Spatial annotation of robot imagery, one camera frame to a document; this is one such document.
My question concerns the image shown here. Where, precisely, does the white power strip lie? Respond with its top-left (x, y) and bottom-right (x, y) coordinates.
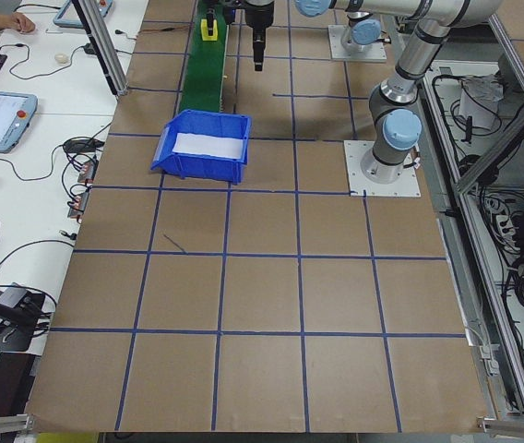
top-left (490, 198), bottom-right (517, 250)

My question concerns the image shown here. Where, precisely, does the black stand base plate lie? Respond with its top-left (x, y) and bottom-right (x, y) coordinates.
top-left (0, 290), bottom-right (47, 353)

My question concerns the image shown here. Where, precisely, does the small grey box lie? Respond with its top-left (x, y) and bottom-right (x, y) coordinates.
top-left (0, 283), bottom-right (28, 309)

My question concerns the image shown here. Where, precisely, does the white side desk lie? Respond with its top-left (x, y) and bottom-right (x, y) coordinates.
top-left (0, 0), bottom-right (150, 419)

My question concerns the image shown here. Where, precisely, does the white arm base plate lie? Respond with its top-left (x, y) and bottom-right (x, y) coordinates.
top-left (327, 24), bottom-right (388, 63)
top-left (343, 139), bottom-right (423, 198)

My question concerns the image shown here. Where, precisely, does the yellow block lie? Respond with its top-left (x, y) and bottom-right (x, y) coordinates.
top-left (199, 18), bottom-right (220, 42)

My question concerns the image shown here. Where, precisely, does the blue plastic storage bin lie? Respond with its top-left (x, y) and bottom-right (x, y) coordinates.
top-left (149, 109), bottom-right (253, 185)

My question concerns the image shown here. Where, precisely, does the white foam sheet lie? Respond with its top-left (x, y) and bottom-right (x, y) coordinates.
top-left (173, 132), bottom-right (245, 161)

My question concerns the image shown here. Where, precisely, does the aluminium extrusion post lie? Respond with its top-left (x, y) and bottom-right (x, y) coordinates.
top-left (71, 0), bottom-right (129, 97)

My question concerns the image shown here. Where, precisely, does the green conveyor belt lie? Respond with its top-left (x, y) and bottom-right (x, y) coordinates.
top-left (178, 0), bottom-right (231, 114)

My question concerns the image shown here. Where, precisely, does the grey terminal module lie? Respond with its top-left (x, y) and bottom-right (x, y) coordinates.
top-left (66, 188), bottom-right (90, 222)
top-left (79, 159), bottom-right (99, 186)

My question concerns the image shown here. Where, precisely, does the red and black wire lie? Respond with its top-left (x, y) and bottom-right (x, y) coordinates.
top-left (137, 25), bottom-right (195, 37)

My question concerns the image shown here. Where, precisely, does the person's bare hand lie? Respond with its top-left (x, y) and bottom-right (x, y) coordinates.
top-left (10, 12), bottom-right (37, 34)

